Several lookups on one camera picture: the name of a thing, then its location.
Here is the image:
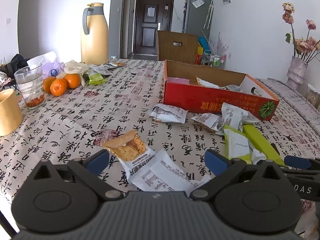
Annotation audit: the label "metal storage cart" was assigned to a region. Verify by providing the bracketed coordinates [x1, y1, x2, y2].
[200, 50, 227, 69]

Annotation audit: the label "lime green snack packet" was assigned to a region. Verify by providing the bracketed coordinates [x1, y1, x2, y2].
[242, 125, 285, 166]

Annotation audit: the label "orange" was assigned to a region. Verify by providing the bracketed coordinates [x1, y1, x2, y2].
[43, 76, 56, 94]
[63, 74, 81, 89]
[50, 79, 68, 96]

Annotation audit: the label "pink snack packet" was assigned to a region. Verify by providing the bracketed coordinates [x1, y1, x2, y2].
[168, 77, 190, 85]

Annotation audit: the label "yellow paper cup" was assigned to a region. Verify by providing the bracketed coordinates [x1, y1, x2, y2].
[0, 88, 23, 136]

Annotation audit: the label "glass cup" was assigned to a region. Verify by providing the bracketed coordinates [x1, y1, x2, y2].
[14, 63, 45, 109]

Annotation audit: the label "white snack packet tall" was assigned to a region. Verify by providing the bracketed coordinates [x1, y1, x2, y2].
[218, 103, 259, 132]

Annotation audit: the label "red orange cardboard box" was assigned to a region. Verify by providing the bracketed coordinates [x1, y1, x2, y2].
[163, 60, 279, 121]

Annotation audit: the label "dark brown door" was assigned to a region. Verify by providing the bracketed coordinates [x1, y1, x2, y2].
[133, 0, 174, 55]

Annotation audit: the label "small green snack packet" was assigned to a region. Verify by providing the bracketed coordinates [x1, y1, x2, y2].
[87, 73, 107, 86]

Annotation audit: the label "yellow thermos jug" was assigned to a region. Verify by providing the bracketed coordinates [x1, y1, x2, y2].
[81, 3, 109, 65]

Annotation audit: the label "silver foil snack packet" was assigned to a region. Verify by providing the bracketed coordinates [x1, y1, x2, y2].
[225, 85, 243, 93]

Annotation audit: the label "black bag on chair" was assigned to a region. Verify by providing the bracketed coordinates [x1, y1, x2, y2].
[0, 54, 29, 79]

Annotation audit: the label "purple plastic bag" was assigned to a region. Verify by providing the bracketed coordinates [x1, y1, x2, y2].
[27, 51, 65, 79]

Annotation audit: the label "green white snack packet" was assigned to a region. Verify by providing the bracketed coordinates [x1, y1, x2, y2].
[224, 126, 267, 165]

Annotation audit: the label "dried pink roses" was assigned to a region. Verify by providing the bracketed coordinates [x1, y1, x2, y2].
[281, 2, 320, 64]

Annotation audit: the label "grey refrigerator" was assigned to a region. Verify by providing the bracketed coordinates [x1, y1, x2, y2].
[182, 0, 214, 38]

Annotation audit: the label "pink ribbed vase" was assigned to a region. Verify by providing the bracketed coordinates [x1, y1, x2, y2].
[286, 56, 308, 91]

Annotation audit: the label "orange right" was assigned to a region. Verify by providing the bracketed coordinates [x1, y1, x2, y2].
[63, 74, 81, 89]

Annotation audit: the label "orange left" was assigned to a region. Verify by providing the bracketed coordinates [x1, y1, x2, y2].
[43, 76, 56, 94]

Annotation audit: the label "white snack packet small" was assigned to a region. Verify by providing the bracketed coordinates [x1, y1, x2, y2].
[192, 113, 221, 132]

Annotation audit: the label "brown white cracker packet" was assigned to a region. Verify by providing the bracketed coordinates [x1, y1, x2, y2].
[101, 130, 210, 195]

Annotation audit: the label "calligraphy print tablecloth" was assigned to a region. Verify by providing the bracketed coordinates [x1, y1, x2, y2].
[0, 59, 320, 240]

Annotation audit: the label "wooden chair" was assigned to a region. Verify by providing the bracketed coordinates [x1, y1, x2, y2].
[156, 31, 198, 64]

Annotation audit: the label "orange middle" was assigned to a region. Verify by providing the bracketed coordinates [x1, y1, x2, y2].
[50, 79, 68, 96]

